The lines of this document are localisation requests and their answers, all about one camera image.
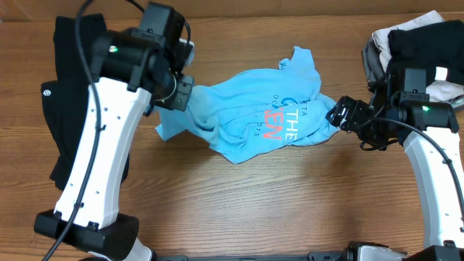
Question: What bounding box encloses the black folded garment on pile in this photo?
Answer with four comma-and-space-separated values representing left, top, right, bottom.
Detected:
387, 20, 463, 85

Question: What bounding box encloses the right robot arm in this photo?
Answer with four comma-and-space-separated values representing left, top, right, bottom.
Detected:
326, 68, 463, 261

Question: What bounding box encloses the beige folded garment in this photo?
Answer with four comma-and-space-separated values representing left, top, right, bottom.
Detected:
371, 10, 464, 104

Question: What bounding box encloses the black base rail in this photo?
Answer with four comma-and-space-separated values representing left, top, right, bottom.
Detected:
157, 251, 345, 261

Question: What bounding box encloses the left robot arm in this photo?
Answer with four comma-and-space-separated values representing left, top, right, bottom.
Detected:
34, 2, 194, 261

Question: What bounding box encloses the black garment with logo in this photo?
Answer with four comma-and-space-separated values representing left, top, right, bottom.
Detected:
40, 13, 131, 191

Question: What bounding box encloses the grey folded garment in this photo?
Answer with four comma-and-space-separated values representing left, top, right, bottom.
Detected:
362, 37, 463, 110

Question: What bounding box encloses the light blue printed t-shirt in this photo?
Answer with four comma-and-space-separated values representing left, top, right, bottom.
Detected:
156, 46, 338, 164

